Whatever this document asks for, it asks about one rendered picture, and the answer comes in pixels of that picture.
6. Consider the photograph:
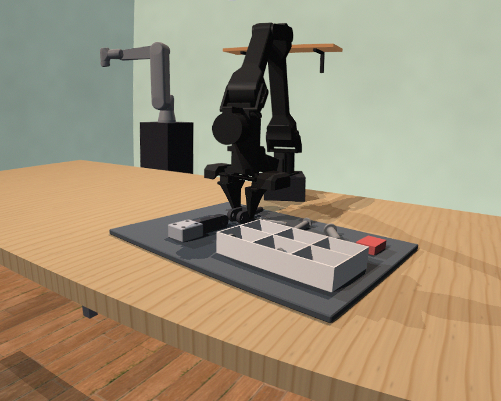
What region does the red block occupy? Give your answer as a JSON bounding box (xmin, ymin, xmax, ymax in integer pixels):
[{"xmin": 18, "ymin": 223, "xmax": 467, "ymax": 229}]
[{"xmin": 356, "ymin": 236, "xmax": 387, "ymax": 255}]

